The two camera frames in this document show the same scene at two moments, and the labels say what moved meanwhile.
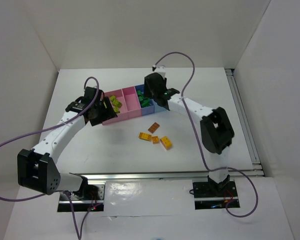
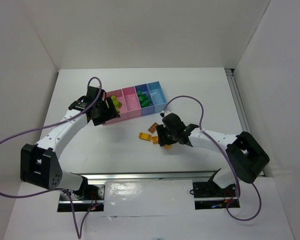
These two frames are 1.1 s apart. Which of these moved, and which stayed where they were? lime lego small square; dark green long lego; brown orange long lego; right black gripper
Moved: right black gripper
Stayed: dark green long lego; brown orange long lego; lime lego small square
